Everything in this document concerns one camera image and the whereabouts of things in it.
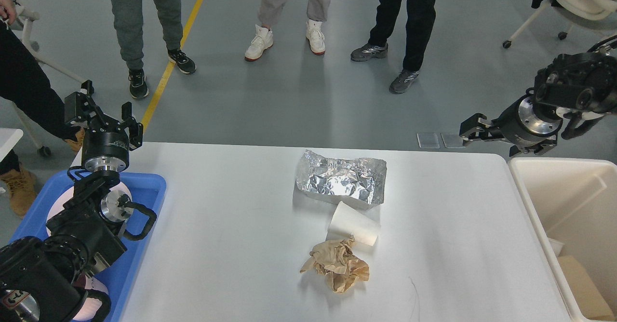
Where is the clear floor tile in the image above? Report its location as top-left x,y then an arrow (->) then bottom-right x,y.
416,132 -> 441,149
441,133 -> 465,149

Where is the person in black trousers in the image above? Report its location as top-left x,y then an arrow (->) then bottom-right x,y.
350,0 -> 440,94

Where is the left clear floor tile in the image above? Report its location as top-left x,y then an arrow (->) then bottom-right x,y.
416,132 -> 441,149

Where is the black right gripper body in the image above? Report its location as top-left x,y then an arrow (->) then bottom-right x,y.
494,95 -> 563,155

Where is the aluminium foil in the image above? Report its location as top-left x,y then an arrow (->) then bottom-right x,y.
295,150 -> 387,210

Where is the white plastic bin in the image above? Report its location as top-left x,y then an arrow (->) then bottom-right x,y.
509,158 -> 617,322

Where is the person with tan boots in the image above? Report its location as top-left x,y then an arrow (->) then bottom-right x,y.
0,0 -> 85,219

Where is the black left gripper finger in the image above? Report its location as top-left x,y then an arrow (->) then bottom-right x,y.
64,80 -> 108,132
120,102 -> 143,151

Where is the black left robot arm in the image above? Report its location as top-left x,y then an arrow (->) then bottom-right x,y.
0,80 -> 157,322

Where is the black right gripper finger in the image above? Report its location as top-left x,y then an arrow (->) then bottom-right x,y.
458,113 -> 504,147
518,139 -> 558,156

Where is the pink mug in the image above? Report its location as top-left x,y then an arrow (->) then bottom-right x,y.
73,274 -> 108,322

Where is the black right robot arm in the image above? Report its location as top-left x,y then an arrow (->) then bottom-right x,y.
459,36 -> 617,157

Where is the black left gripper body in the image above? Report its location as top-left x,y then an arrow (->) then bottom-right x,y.
81,129 -> 129,173

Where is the right clear floor tile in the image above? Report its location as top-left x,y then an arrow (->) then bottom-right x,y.
441,133 -> 465,149

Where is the person in grey trousers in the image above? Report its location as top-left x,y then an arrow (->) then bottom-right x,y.
103,0 -> 197,100

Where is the large brown paper sheet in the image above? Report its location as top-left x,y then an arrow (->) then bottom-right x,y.
558,255 -> 616,321

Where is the blue plastic tray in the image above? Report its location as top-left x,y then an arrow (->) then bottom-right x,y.
9,171 -> 167,322

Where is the white side table corner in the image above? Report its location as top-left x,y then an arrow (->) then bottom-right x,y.
0,127 -> 24,161

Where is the white paper cup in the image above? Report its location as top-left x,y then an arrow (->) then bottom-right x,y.
327,201 -> 381,247

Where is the brown paper ball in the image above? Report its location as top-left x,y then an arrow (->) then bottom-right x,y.
299,236 -> 370,294

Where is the person with white sneakers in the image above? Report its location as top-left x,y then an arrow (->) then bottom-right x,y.
244,0 -> 337,62

